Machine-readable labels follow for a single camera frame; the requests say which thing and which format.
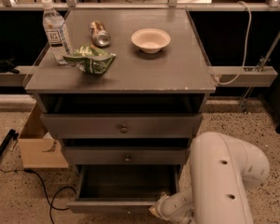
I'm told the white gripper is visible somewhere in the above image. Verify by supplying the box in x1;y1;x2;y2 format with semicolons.
148;192;174;221

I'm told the grey bottom drawer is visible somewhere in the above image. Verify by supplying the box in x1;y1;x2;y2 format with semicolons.
68;165;179;214

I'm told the grey drawer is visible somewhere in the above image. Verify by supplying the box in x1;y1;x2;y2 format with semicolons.
68;165;179;214
63;147;189;165
41;114;202;139

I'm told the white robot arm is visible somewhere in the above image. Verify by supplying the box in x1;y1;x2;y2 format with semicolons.
149;132;270;224

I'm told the grey middle drawer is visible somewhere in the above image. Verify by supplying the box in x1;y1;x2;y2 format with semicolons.
63;147;189;165

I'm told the grey drawer cabinet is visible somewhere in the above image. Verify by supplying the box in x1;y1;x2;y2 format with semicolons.
23;8;217;215

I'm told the grey top drawer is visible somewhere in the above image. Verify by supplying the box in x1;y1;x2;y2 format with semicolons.
41;114;202;139

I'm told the cardboard box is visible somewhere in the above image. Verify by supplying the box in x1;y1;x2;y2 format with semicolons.
18;105;68;169

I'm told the green chip bag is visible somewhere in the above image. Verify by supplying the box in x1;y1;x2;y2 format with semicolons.
63;44;116;75

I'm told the black bar on floor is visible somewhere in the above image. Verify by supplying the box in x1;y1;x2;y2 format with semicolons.
0;129;17;157

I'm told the white paper bowl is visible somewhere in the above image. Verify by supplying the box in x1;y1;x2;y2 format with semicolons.
131;28;171;54

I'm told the crushed metal can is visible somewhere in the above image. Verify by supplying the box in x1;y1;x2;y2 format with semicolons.
90;21;111;48

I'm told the clear plastic water bottle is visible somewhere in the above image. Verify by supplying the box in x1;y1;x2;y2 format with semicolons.
42;0;72;64

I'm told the black floor cable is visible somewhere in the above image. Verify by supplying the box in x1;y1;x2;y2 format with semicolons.
0;165;77;224

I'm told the white hanging cable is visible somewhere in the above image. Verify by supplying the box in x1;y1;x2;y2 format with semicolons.
214;0;253;86

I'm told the black object on rail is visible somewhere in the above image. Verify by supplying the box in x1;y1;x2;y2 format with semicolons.
0;60;20;74

